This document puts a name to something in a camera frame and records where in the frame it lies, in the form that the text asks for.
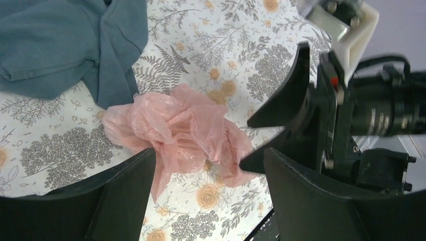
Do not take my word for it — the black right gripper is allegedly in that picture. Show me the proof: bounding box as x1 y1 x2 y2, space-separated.
239 42 416 193

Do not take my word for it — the grey-blue shirt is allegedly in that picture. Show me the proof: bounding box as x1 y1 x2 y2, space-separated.
1 0 148 109

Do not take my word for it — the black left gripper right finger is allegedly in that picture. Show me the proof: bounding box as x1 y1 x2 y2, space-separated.
264 149 425 240

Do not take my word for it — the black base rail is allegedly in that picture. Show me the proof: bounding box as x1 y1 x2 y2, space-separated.
244 209 280 241

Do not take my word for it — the floral tablecloth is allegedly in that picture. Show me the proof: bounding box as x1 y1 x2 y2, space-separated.
1 1 330 240

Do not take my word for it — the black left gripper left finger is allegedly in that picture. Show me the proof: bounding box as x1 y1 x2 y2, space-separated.
1 148 156 240

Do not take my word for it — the pink plastic trash bag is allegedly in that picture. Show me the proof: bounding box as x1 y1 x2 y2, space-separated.
102 84 254 200

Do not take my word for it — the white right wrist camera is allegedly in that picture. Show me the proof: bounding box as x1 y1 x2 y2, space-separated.
297 0 379 84

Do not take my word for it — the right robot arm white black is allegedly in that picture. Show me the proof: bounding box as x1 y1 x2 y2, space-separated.
239 42 425 193

